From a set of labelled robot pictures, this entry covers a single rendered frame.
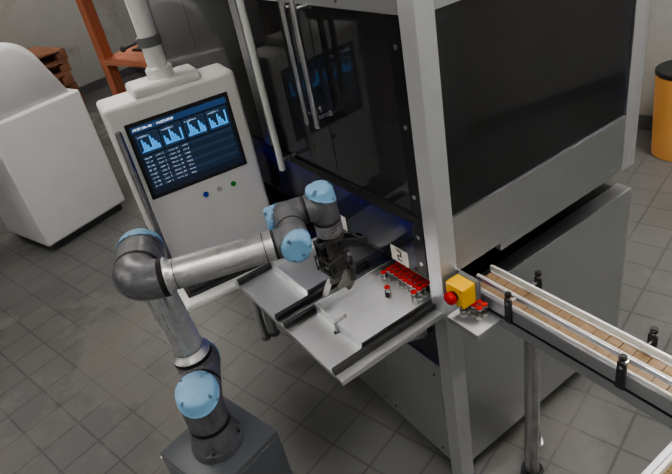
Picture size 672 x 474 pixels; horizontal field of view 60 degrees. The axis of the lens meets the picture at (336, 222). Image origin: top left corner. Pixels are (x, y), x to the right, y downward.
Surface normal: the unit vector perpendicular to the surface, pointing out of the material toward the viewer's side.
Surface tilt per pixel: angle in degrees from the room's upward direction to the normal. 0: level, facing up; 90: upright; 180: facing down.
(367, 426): 0
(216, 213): 90
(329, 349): 0
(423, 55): 90
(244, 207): 90
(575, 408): 0
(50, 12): 90
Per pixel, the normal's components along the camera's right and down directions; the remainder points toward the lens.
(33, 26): 0.76, 0.22
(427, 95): 0.57, 0.34
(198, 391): -0.15, -0.77
